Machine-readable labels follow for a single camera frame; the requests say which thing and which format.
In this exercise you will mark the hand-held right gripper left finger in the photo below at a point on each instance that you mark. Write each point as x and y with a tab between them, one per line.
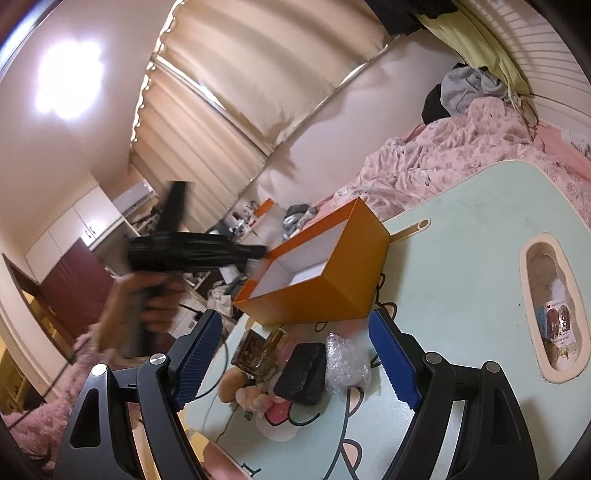
198	360

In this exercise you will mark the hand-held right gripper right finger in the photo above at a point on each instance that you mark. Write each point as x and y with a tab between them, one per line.
392	360

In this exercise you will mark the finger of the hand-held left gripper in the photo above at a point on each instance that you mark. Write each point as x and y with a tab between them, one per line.
249	254

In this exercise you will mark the tan plush bear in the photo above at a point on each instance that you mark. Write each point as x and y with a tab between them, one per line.
235	385

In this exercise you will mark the clear plastic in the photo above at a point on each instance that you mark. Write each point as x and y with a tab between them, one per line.
346	364

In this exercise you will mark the orange cardboard box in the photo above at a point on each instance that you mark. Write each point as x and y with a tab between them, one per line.
341	286

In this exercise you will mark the black pouch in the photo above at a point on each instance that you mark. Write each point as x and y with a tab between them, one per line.
300	376

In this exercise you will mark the person's left hand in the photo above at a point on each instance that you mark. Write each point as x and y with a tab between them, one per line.
159	309

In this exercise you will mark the orange rectangular board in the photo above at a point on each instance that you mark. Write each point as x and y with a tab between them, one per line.
264	208

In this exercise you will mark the pile of light clothes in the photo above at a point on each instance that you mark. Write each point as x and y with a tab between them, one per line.
224	300

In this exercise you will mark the grey crumpled cloth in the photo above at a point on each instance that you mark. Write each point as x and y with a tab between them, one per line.
298	219

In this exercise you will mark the white air conditioner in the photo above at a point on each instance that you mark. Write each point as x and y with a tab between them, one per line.
134	197

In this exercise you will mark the dark red wardrobe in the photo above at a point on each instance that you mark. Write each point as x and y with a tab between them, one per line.
74	286

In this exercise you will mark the printed card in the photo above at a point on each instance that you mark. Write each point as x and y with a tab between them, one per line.
554	318

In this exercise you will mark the pink fluffy rug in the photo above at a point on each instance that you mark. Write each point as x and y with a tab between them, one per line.
27	415

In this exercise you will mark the beige curtain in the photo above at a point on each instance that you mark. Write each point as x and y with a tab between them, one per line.
258	69

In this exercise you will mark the ceiling light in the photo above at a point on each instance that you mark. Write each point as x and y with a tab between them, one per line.
69	78

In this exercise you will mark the pink floral blanket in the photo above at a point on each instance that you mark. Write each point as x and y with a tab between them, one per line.
438	152

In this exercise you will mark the black clothing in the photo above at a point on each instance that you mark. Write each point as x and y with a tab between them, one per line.
434	106

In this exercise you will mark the pink bed sheet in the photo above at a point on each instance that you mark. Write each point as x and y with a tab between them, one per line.
563	147

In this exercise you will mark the grey clothing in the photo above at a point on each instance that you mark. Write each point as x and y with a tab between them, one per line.
466	87

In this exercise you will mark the black hanging jacket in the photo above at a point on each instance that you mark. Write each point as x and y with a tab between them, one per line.
406	14

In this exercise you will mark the yellow-green hanging garment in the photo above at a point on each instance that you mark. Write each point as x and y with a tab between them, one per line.
489	50

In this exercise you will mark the white slatted panel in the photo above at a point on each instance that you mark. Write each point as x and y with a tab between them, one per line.
545	69

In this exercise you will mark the white wall cabinet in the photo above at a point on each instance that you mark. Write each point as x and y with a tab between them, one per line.
78	226

